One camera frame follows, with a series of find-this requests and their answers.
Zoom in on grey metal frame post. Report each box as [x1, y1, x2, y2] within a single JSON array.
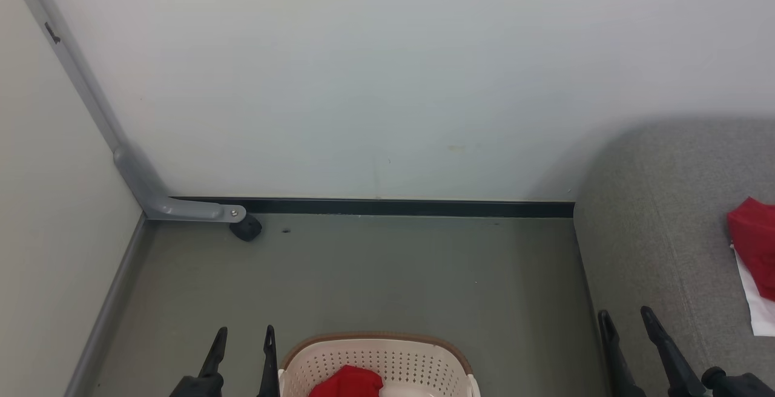
[[3, 0, 247, 223]]

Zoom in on grey wall skirting strip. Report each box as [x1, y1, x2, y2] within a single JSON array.
[[64, 215, 149, 397]]

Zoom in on cream perforated laundry basket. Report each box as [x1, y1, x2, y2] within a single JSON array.
[[279, 332, 482, 397]]

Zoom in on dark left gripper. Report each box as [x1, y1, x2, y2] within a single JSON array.
[[170, 324, 281, 397]]

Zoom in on red garment with white band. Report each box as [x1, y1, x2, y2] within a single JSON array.
[[309, 365, 385, 397]]

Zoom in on black caster wheel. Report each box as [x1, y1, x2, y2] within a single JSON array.
[[229, 214, 263, 242]]

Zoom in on red garment with white panel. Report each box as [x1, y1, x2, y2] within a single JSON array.
[[727, 196, 775, 337]]

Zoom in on grey fabric sofa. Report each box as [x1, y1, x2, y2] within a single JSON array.
[[572, 117, 775, 397]]

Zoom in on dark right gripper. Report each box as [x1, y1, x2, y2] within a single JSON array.
[[598, 306, 775, 397]]

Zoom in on black wall baseboard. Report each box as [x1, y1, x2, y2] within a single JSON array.
[[170, 197, 575, 218]]

